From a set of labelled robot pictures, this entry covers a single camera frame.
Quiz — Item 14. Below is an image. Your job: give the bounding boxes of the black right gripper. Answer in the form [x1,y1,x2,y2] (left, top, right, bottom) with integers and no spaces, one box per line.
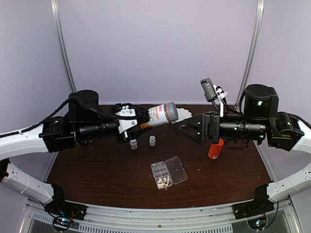
[173,110,267,147]

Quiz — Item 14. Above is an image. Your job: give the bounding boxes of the orange pill bottle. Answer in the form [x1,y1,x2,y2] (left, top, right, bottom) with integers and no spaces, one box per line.
[208,138,224,160]

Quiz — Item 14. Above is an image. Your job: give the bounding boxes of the grey capped vitamin bottle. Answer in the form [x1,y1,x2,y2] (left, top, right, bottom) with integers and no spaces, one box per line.
[139,104,169,129]

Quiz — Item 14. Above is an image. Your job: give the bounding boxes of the clear plastic pill organizer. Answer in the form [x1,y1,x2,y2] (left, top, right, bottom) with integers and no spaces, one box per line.
[150,156,188,187]

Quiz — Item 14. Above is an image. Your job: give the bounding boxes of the grey bottle cap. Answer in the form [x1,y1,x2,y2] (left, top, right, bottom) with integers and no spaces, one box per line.
[164,102,179,122]

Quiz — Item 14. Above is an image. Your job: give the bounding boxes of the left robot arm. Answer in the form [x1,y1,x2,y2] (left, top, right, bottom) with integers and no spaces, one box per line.
[0,90,150,216]

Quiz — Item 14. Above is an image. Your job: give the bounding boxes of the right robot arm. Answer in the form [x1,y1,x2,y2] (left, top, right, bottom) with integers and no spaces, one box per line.
[174,84,311,153]

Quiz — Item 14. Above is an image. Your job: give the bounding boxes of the white pills in organizer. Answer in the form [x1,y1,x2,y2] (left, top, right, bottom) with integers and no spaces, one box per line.
[157,183,170,189]

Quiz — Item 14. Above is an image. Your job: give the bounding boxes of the white fluted ceramic bowl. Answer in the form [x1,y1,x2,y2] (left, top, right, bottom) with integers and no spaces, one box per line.
[176,108,192,122]

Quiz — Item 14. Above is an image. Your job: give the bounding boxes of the small white pill bottle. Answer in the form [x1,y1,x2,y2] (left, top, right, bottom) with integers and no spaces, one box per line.
[149,135,156,147]

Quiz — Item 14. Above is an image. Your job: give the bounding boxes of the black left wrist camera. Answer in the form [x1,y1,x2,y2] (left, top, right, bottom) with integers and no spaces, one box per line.
[111,103,150,134]

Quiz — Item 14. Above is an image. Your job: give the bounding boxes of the black camera cable left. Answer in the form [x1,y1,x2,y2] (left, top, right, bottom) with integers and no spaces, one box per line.
[0,96,137,139]

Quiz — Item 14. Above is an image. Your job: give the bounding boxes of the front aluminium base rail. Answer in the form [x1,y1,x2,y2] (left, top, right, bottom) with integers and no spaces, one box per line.
[17,198,303,233]

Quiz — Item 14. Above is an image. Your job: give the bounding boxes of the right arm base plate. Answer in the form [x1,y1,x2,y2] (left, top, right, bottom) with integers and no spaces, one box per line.
[232,200,274,220]

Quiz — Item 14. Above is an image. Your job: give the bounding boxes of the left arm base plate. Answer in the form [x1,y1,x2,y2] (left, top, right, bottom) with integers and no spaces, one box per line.
[44,200,87,220]

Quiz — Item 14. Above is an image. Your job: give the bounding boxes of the aluminium frame post right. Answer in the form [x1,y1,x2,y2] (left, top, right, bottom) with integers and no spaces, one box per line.
[235,0,265,108]

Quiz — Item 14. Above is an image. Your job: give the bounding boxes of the aluminium frame post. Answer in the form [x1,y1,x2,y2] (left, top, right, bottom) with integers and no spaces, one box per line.
[235,0,265,108]
[51,0,77,92]

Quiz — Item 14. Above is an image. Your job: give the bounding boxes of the aluminium frame post left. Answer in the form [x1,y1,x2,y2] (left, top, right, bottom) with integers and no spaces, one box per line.
[51,0,77,92]

